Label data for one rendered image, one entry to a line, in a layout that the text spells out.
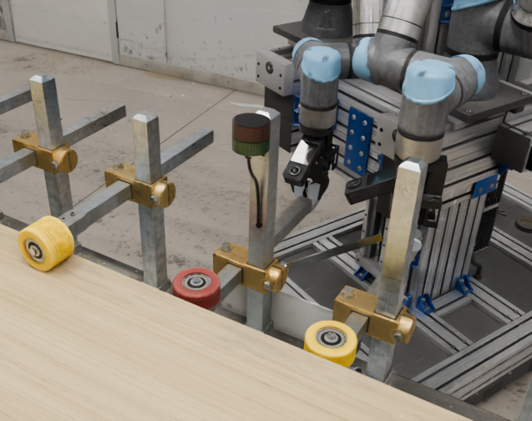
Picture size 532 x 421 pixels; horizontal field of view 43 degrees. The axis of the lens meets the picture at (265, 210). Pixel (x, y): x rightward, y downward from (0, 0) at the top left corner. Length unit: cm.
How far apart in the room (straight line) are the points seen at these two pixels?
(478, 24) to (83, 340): 101
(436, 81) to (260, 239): 41
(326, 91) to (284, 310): 43
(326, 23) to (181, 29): 253
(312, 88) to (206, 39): 297
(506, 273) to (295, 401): 163
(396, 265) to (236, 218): 193
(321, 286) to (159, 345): 128
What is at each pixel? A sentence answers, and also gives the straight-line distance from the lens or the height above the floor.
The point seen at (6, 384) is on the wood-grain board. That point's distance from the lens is 102.
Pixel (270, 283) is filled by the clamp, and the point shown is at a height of 85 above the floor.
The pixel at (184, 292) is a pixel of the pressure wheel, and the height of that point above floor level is 91.
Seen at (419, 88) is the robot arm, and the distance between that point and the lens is 105.
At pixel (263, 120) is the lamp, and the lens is 105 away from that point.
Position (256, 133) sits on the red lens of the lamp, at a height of 116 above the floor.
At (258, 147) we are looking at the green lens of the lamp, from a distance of 104.
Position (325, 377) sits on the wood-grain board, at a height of 90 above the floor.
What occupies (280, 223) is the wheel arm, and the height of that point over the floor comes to 86.
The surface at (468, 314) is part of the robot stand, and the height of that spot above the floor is 21.
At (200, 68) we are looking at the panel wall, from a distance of 437.
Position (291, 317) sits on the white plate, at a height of 75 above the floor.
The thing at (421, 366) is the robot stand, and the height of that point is 21.
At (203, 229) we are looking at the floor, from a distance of 289.
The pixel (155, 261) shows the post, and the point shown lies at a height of 79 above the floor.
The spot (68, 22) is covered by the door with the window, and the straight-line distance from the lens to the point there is 490.
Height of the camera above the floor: 161
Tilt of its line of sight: 32 degrees down
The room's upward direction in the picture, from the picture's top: 2 degrees clockwise
